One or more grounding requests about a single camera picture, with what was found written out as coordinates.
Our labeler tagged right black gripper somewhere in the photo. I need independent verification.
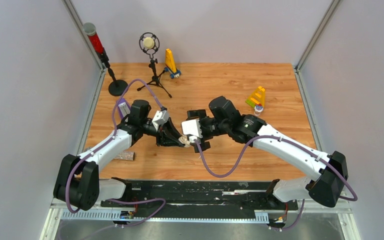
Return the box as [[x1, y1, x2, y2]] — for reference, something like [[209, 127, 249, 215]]
[[187, 111, 230, 153]]

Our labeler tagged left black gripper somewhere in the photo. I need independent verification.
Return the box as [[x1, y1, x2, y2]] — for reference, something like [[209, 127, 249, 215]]
[[141, 117, 186, 149]]

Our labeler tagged white earbud charging case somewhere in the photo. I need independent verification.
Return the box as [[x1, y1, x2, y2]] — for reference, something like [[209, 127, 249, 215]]
[[178, 135, 192, 148]]

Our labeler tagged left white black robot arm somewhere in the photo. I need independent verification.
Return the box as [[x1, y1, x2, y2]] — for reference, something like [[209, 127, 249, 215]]
[[53, 99, 186, 211]]

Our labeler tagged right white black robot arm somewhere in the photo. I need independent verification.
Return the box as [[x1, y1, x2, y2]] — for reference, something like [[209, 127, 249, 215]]
[[181, 96, 349, 209]]

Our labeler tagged glittery silver tube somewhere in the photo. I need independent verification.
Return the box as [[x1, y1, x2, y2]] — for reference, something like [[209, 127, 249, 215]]
[[114, 151, 136, 161]]

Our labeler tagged yellow green toy block stack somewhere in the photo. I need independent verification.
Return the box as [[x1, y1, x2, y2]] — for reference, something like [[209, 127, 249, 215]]
[[245, 86, 266, 116]]

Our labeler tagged purple box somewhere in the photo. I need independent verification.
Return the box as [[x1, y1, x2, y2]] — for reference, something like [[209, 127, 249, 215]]
[[116, 98, 131, 119]]

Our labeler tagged yellow blue toy block tower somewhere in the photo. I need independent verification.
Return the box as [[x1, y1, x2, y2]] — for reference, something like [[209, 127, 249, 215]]
[[164, 48, 181, 79]]

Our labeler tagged red microphone on stand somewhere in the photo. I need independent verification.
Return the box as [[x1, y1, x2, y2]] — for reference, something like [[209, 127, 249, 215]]
[[82, 22, 128, 97]]

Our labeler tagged cream microphone on tripod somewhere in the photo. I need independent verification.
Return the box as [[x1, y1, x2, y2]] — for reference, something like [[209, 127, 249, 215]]
[[139, 32, 172, 98]]

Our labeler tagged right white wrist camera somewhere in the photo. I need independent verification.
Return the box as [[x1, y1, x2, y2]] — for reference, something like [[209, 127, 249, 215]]
[[181, 119, 203, 144]]

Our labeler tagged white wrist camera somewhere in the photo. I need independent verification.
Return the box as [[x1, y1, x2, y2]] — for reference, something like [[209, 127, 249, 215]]
[[151, 110, 170, 131], [181, 119, 203, 144]]

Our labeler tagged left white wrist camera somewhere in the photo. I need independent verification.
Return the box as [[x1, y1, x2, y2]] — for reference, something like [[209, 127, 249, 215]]
[[151, 110, 170, 131]]

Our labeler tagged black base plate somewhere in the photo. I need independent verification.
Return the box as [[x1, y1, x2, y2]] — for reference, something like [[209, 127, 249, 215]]
[[99, 178, 299, 220]]

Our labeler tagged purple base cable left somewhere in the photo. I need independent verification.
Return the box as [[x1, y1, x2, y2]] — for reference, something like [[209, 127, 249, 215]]
[[109, 197, 167, 229]]

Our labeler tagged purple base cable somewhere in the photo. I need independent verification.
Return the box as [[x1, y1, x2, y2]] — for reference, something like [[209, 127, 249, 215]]
[[109, 197, 167, 229], [267, 198, 308, 232]]

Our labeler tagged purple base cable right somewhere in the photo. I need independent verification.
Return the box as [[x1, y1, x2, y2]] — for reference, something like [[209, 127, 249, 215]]
[[267, 198, 308, 232]]

